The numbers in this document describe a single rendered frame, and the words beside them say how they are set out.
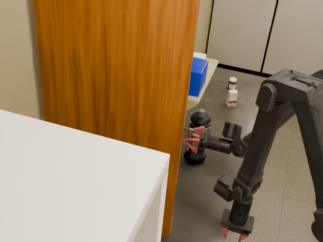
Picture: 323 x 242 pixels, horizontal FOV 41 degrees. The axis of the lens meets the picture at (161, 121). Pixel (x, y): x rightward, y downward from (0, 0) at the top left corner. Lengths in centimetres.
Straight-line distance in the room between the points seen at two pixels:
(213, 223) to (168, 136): 52
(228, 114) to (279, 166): 135
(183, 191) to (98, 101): 66
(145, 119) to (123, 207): 103
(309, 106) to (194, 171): 103
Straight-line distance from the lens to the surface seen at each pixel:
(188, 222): 177
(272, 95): 106
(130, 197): 37
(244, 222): 145
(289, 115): 169
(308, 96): 103
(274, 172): 358
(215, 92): 257
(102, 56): 133
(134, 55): 128
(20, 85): 145
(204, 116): 192
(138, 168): 40
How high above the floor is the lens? 225
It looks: 35 degrees down
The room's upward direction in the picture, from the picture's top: 5 degrees clockwise
